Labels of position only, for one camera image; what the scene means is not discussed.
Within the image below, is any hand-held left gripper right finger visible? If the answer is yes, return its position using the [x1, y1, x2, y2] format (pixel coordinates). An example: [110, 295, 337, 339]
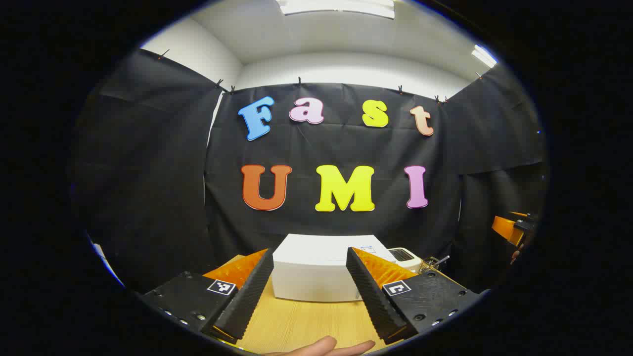
[345, 247, 483, 345]

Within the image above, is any black backdrop cloth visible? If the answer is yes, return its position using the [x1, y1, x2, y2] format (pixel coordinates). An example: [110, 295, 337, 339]
[69, 48, 549, 297]

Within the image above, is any white microwave oven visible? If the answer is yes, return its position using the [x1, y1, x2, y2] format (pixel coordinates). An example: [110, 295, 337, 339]
[271, 233, 397, 303]

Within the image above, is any cream toaster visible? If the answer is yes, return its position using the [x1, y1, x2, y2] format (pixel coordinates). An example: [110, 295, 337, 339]
[387, 247, 423, 272]

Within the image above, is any small ceiling light panel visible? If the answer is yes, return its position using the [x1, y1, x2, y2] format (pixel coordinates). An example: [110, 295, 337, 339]
[471, 44, 498, 69]

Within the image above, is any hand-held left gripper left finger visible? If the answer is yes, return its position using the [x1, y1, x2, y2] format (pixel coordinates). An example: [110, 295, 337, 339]
[140, 248, 275, 345]

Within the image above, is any long ceiling light panel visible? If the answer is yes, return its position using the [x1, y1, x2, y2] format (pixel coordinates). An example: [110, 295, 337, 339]
[276, 0, 396, 20]

